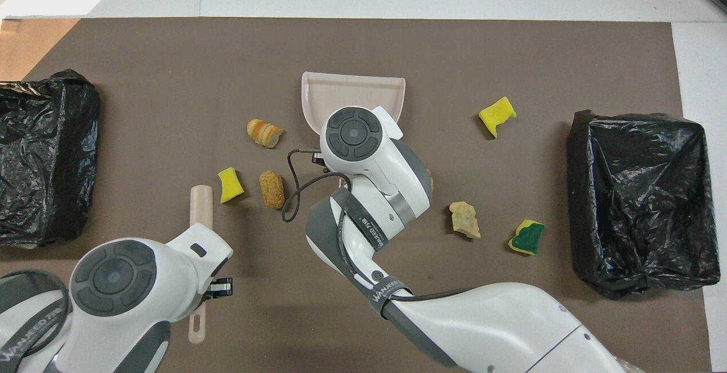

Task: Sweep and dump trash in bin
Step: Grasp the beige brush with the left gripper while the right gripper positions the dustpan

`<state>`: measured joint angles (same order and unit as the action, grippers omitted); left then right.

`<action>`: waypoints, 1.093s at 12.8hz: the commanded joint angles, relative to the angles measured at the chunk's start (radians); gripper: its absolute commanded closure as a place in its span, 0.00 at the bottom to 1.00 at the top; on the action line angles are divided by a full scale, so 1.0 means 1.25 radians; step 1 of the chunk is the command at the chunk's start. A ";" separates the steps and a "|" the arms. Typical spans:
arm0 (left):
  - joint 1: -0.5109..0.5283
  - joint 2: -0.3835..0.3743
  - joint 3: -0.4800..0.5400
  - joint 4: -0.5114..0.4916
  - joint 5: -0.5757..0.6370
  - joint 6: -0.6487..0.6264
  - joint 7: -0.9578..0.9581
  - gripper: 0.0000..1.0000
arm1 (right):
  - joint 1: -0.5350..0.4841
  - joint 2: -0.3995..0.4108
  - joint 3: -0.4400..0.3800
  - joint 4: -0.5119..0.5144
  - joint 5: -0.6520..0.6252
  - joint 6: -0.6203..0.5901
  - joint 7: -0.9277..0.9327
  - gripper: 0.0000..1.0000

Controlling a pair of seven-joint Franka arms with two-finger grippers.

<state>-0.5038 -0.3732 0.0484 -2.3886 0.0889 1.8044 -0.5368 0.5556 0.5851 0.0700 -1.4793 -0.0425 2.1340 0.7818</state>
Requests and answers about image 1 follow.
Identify brown bread roll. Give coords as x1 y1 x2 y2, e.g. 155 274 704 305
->
258 170 286 210

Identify beige plastic dustpan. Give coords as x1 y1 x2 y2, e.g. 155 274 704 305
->
301 72 407 135

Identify beige hand brush black bristles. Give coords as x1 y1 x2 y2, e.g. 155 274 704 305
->
187 186 214 345

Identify small yellow sponge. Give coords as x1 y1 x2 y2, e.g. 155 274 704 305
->
218 167 245 204

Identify pale bread piece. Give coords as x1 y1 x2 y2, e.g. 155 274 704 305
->
449 202 482 240

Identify large yellow sponge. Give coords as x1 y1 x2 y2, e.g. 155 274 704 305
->
478 96 517 139

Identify green and yellow sponge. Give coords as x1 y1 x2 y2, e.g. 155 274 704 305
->
508 219 545 256

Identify black bag lined bin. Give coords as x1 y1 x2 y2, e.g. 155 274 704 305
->
0 69 102 249
566 110 721 300

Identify brown table mat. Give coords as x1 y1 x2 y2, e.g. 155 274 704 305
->
0 17 713 373

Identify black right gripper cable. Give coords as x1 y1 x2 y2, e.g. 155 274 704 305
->
281 149 483 303

